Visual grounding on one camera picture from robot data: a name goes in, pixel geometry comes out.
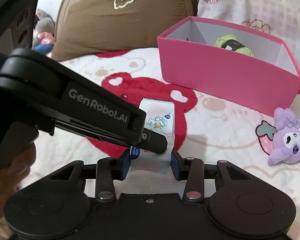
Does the pink patterned pillow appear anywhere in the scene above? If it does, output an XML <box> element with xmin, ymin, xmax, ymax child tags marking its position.
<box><xmin>191</xmin><ymin>0</ymin><xmax>300</xmax><ymax>93</ymax></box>

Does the small white carton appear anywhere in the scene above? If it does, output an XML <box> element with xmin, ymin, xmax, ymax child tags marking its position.
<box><xmin>130</xmin><ymin>99</ymin><xmax>175</xmax><ymax>174</ymax></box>

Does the brown pillow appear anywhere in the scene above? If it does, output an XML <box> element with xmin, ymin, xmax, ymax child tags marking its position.
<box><xmin>51</xmin><ymin>0</ymin><xmax>198</xmax><ymax>62</ymax></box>

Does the grey plush toy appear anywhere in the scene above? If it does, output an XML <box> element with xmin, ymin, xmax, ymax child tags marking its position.
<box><xmin>32</xmin><ymin>9</ymin><xmax>56</xmax><ymax>45</ymax></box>

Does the green yarn ball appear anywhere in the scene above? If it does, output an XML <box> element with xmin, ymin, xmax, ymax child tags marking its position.
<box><xmin>214</xmin><ymin>34</ymin><xmax>255</xmax><ymax>58</ymax></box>

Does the blue cloth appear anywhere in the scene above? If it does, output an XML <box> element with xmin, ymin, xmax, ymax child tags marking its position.
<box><xmin>32</xmin><ymin>44</ymin><xmax>54</xmax><ymax>54</ymax></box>

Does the purple plush toy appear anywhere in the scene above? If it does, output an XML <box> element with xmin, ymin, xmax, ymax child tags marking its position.
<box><xmin>267</xmin><ymin>107</ymin><xmax>300</xmax><ymax>168</ymax></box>

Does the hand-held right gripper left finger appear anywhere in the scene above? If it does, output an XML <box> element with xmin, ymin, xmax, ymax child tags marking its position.
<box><xmin>48</xmin><ymin>149</ymin><xmax>132</xmax><ymax>202</ymax></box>

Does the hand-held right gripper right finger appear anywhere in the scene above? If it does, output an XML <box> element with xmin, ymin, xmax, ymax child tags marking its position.
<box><xmin>171</xmin><ymin>150</ymin><xmax>247</xmax><ymax>201</ymax></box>

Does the bear printed blanket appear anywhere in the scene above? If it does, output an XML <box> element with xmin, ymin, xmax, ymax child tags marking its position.
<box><xmin>15</xmin><ymin>46</ymin><xmax>300</xmax><ymax>220</ymax></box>

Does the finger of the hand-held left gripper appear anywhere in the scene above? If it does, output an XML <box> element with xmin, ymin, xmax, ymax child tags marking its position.
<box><xmin>130</xmin><ymin>128</ymin><xmax>168</xmax><ymax>155</ymax></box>

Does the pink cardboard box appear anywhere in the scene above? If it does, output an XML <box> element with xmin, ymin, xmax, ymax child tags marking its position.
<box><xmin>157</xmin><ymin>16</ymin><xmax>300</xmax><ymax>117</ymax></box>

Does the person's left hand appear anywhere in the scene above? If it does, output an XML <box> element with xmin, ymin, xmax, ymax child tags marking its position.
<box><xmin>0</xmin><ymin>144</ymin><xmax>37</xmax><ymax>222</ymax></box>

